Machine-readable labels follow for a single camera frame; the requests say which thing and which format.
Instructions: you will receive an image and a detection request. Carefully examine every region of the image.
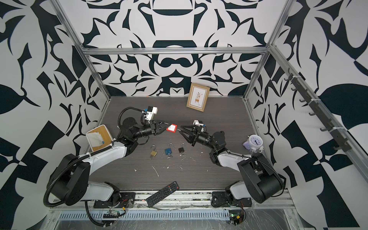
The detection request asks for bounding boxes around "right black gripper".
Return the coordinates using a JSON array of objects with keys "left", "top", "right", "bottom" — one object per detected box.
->
[{"left": 181, "top": 127, "right": 218, "bottom": 152}]

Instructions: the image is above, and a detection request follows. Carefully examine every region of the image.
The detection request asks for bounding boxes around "red padlock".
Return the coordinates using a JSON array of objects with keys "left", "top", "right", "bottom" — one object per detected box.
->
[{"left": 163, "top": 123, "right": 177, "bottom": 133}]

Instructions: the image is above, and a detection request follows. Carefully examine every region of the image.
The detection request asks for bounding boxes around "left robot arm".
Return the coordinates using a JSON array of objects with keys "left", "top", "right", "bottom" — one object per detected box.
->
[{"left": 43, "top": 106, "right": 171, "bottom": 227}]

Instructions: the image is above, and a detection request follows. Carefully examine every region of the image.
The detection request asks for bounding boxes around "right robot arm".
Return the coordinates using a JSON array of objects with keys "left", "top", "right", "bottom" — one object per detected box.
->
[{"left": 179, "top": 125, "right": 285, "bottom": 204}]

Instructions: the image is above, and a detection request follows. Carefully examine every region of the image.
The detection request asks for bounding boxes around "small black padlock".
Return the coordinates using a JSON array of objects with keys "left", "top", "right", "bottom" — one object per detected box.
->
[{"left": 178, "top": 143, "right": 186, "bottom": 156}]

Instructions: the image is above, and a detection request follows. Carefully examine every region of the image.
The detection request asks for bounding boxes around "blue padlock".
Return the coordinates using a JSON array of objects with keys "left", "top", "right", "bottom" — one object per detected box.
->
[{"left": 165, "top": 143, "right": 174, "bottom": 158}]

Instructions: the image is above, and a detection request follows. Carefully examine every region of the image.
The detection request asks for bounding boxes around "brass padlock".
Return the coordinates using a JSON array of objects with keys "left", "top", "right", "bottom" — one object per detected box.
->
[{"left": 149, "top": 145, "right": 157, "bottom": 159}]

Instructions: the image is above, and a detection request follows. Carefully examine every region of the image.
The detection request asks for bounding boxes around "black remote control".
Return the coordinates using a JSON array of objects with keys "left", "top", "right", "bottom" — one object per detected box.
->
[{"left": 146, "top": 181, "right": 179, "bottom": 208}]

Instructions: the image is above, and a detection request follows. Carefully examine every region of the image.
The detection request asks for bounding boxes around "white tissue box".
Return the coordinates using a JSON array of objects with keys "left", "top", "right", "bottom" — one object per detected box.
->
[{"left": 86, "top": 125, "right": 113, "bottom": 151}]

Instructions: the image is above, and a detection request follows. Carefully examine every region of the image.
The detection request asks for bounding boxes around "right green circuit board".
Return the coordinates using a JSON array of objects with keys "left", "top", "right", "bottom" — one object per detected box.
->
[{"left": 230, "top": 212, "right": 246, "bottom": 226}]

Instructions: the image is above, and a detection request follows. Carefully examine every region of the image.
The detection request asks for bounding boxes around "green circuit board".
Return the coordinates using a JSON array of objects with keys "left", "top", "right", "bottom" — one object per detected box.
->
[
  {"left": 230, "top": 212, "right": 246, "bottom": 226},
  {"left": 103, "top": 209, "right": 126, "bottom": 219}
]

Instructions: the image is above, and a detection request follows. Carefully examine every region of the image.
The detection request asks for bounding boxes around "left green circuit board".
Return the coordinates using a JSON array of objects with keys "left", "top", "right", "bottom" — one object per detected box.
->
[{"left": 103, "top": 209, "right": 126, "bottom": 219}]

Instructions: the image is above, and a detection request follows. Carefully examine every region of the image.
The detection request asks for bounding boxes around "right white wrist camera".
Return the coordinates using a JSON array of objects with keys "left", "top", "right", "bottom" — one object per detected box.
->
[{"left": 193, "top": 120, "right": 206, "bottom": 132}]

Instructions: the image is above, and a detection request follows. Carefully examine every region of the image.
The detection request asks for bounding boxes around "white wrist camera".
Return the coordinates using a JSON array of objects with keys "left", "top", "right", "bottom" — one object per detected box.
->
[
  {"left": 193, "top": 120, "right": 206, "bottom": 132},
  {"left": 143, "top": 106, "right": 158, "bottom": 121}
]

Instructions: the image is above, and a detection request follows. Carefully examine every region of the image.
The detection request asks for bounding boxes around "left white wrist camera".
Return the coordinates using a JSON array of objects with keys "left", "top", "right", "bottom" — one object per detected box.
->
[{"left": 143, "top": 106, "right": 158, "bottom": 121}]

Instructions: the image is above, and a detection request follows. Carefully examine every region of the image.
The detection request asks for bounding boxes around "wooden picture frame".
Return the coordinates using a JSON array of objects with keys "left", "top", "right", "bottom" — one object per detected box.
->
[{"left": 186, "top": 83, "right": 210, "bottom": 112}]

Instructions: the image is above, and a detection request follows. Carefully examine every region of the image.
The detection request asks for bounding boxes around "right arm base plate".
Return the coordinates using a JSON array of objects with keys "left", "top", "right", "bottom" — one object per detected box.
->
[{"left": 211, "top": 192, "right": 253, "bottom": 208}]

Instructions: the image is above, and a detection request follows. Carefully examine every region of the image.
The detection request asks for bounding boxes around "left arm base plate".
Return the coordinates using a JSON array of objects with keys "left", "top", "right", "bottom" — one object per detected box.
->
[{"left": 94, "top": 192, "right": 136, "bottom": 209}]

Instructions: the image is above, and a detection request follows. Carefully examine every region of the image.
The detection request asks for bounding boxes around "white cable duct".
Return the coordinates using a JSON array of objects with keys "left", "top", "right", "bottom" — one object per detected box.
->
[{"left": 59, "top": 209, "right": 230, "bottom": 220}]

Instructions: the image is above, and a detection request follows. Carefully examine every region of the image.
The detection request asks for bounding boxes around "wall coat hook rail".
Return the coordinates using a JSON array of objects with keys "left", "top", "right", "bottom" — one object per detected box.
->
[{"left": 285, "top": 73, "right": 353, "bottom": 152}]

